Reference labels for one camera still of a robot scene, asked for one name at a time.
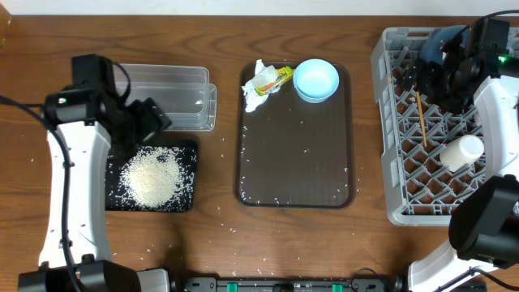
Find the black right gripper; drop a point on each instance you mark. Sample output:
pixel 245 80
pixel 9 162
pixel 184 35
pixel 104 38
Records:
pixel 431 73

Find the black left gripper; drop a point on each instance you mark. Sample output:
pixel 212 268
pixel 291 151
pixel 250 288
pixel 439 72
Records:
pixel 153 122

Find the dark blue plate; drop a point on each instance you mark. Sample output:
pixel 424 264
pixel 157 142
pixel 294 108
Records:
pixel 432 51

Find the pile of white rice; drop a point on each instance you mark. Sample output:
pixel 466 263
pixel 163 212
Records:
pixel 152 176

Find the cream white cup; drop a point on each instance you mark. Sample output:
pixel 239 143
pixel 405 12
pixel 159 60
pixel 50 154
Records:
pixel 462 152

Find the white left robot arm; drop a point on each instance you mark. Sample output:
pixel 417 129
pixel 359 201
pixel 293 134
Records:
pixel 76 254

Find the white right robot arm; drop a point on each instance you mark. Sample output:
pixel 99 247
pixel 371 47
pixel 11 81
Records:
pixel 483 231

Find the black waste tray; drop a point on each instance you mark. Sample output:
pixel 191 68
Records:
pixel 154 174

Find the grey dishwasher rack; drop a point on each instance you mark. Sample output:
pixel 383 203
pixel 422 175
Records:
pixel 419 190

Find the clear plastic bin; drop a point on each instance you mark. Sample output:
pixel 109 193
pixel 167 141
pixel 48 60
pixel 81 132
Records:
pixel 184 94

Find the crumpled plastic snack wrapper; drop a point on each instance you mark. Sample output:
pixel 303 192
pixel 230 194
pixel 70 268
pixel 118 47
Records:
pixel 266 81

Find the dark brown serving tray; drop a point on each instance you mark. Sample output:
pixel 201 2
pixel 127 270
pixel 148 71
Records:
pixel 296 154

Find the light blue bowl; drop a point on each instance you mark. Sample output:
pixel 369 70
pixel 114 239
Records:
pixel 315 80

